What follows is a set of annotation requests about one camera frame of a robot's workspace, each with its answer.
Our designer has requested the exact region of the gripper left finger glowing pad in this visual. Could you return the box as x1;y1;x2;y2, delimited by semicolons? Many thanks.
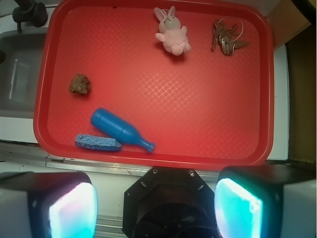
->
0;172;98;238

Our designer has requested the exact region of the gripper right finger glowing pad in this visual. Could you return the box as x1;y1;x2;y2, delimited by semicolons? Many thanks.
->
214;165;317;238

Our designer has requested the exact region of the brown rock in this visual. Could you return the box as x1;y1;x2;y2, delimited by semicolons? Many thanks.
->
68;74;91;95

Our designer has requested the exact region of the blue sponge piece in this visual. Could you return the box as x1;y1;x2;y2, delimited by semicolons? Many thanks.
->
75;134;122;151

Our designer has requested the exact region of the blue plastic bottle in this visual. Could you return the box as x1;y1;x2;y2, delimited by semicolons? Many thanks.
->
91;108;155;153

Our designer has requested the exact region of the grey sink basin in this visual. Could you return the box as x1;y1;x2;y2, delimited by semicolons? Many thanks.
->
0;28;48;119

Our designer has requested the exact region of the red plastic tray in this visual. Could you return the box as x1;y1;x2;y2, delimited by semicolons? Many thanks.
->
34;0;274;170

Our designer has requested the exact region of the bunch of metal keys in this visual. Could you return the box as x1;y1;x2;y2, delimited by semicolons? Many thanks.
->
211;16;250;56

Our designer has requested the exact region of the pink plush bunny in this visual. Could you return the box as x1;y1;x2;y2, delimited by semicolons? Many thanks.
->
154;6;191;56

